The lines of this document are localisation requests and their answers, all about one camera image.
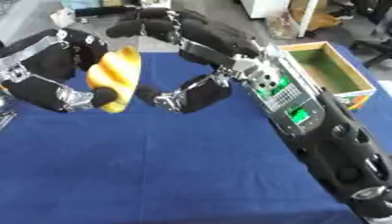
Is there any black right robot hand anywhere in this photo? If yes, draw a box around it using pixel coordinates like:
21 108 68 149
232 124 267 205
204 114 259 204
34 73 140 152
104 8 263 115

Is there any tan cardboard box green inside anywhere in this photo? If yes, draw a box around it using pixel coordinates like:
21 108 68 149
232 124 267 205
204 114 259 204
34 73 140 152
278 41 379 111

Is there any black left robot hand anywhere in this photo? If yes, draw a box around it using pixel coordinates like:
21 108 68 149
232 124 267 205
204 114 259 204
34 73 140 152
0 27 122 113

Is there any white cabinet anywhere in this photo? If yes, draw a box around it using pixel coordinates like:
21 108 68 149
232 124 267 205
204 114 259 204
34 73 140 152
239 0 291 19

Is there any black office chair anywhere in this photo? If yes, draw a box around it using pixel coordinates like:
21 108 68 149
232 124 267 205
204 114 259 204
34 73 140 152
349 17 392 68

